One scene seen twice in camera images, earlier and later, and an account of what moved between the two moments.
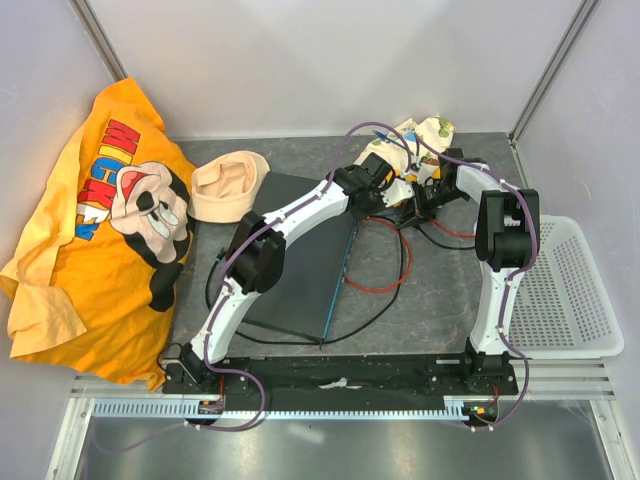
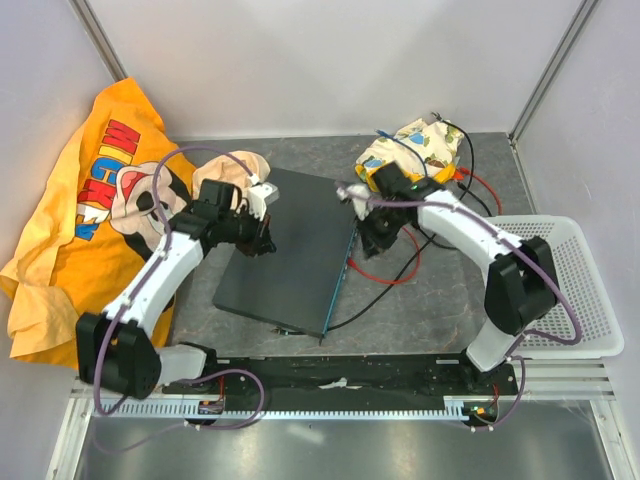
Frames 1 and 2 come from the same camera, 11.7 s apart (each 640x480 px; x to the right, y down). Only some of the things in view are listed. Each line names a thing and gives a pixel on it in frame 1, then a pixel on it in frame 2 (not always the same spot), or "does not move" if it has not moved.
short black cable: x=442 y=245 -> x=461 y=187
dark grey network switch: x=314 y=258 does not move
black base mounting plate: x=342 y=382 does not move
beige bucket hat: x=224 y=187 does not move
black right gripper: x=411 y=218 -> x=372 y=243
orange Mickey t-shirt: x=94 y=279 does not move
